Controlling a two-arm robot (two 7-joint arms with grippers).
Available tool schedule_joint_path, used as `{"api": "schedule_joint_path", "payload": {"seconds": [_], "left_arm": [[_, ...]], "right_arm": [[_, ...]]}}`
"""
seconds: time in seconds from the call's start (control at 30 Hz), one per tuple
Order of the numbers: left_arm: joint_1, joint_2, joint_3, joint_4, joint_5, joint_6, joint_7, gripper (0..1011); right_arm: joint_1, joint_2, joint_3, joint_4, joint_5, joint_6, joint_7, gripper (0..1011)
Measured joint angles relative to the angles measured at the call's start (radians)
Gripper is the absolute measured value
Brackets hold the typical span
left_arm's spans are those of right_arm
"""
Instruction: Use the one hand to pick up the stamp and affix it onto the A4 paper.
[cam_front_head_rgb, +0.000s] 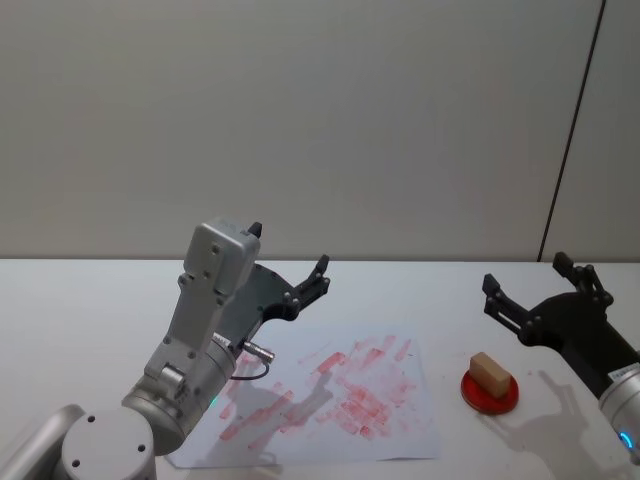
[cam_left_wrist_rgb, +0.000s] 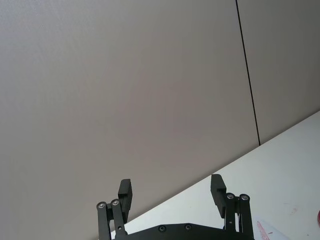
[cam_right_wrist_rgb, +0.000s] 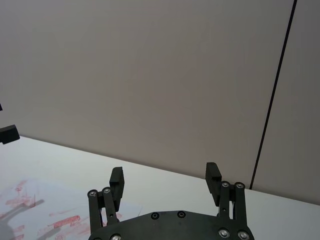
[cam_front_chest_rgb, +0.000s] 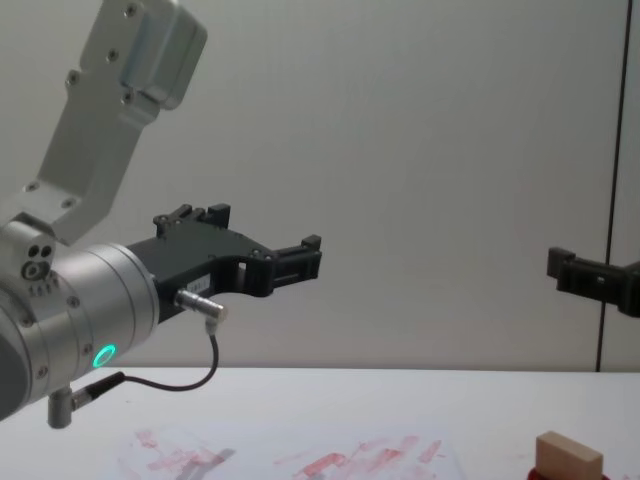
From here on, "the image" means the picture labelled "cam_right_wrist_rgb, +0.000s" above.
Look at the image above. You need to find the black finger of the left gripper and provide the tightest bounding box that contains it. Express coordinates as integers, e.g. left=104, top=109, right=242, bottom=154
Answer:
left=0, top=124, right=21, bottom=146

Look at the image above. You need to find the white sheet with red marks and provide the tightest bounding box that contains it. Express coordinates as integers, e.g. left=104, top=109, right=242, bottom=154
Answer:
left=0, top=176, right=144, bottom=240

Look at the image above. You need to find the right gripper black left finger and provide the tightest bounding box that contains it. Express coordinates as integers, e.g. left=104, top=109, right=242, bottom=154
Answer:
left=87, top=166, right=126, bottom=234

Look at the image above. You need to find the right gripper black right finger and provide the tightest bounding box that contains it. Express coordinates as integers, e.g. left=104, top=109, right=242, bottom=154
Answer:
left=205, top=162, right=248, bottom=227

